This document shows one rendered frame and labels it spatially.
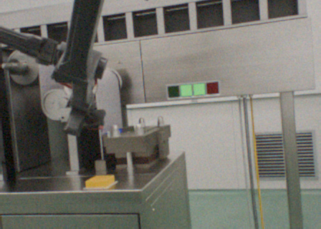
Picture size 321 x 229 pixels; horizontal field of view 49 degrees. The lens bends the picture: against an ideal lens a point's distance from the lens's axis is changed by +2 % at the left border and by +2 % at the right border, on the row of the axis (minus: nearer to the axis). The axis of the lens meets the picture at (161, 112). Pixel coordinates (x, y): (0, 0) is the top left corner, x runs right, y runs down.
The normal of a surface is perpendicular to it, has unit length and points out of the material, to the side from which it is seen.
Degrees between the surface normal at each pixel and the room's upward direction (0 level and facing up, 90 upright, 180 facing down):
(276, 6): 90
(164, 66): 90
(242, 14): 90
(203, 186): 90
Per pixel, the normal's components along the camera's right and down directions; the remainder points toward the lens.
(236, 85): -0.26, 0.07
